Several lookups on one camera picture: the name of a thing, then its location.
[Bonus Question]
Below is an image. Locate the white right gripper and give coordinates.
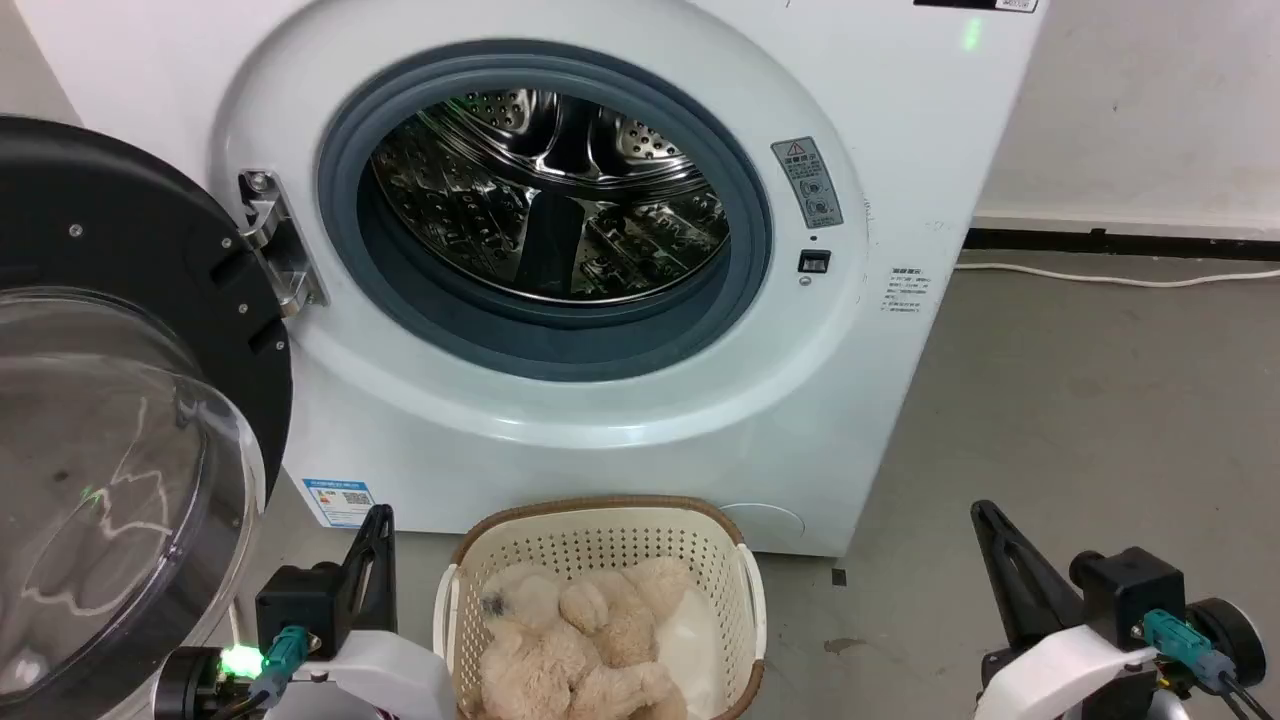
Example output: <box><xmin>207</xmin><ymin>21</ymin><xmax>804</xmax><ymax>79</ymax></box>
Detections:
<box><xmin>970</xmin><ymin>500</ymin><xmax>1163</xmax><ymax>720</ymax></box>

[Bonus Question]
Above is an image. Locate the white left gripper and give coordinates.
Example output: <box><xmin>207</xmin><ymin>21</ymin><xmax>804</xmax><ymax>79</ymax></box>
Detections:
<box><xmin>268</xmin><ymin>504</ymin><xmax>457</xmax><ymax>720</ymax></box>

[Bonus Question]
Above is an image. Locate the washer door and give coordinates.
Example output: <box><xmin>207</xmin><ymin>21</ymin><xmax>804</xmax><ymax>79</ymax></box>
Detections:
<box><xmin>0</xmin><ymin>115</ymin><xmax>295</xmax><ymax>720</ymax></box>

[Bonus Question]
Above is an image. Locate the white front-load washing machine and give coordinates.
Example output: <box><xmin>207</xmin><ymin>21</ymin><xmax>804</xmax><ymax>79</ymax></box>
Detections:
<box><xmin>14</xmin><ymin>0</ymin><xmax>1050</xmax><ymax>559</ymax></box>

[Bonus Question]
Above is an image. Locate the blue energy label sticker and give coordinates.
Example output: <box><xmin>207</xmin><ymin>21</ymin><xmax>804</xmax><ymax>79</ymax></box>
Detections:
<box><xmin>302</xmin><ymin>478</ymin><xmax>377</xmax><ymax>529</ymax></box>

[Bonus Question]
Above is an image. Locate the beige perforated laundry basket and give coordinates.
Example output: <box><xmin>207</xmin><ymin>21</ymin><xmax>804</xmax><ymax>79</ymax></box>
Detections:
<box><xmin>433</xmin><ymin>495</ymin><xmax>768</xmax><ymax>720</ymax></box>

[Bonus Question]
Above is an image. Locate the beige plush teddy bear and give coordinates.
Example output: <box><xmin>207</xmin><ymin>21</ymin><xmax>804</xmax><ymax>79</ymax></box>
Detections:
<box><xmin>476</xmin><ymin>557</ymin><xmax>693</xmax><ymax>720</ymax></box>

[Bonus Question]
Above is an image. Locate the chrome door hinge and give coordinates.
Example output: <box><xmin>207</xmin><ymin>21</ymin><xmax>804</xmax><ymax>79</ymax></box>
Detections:
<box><xmin>237</xmin><ymin>169</ymin><xmax>328</xmax><ymax>319</ymax></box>

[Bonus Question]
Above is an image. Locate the grey warning label sticker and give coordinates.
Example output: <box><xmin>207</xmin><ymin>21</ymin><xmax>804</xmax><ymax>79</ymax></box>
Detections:
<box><xmin>770</xmin><ymin>136</ymin><xmax>845</xmax><ymax>231</ymax></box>

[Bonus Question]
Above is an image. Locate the teal left camera cable plug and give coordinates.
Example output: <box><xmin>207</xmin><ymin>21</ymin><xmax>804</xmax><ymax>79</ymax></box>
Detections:
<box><xmin>250</xmin><ymin>625</ymin><xmax>313</xmax><ymax>709</ymax></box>

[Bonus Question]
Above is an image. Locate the teal camera cable plug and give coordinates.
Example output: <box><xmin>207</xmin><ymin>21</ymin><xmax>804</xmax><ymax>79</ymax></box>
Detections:
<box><xmin>1140</xmin><ymin>608</ymin><xmax>1239</xmax><ymax>693</ymax></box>
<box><xmin>250</xmin><ymin>625</ymin><xmax>313</xmax><ymax>709</ymax></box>

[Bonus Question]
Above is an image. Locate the teal right camera cable plug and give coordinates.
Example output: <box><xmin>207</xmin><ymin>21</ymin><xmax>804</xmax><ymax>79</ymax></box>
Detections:
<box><xmin>1140</xmin><ymin>608</ymin><xmax>1239</xmax><ymax>693</ymax></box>

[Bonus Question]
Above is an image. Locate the white floor cable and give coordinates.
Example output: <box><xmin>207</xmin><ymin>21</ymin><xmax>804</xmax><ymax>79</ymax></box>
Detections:
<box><xmin>954</xmin><ymin>262</ymin><xmax>1280</xmax><ymax>289</ymax></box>

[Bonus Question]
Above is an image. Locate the black wall baseboard strip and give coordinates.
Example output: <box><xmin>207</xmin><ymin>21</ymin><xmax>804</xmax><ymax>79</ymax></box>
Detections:
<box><xmin>964</xmin><ymin>228</ymin><xmax>1280</xmax><ymax>263</ymax></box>

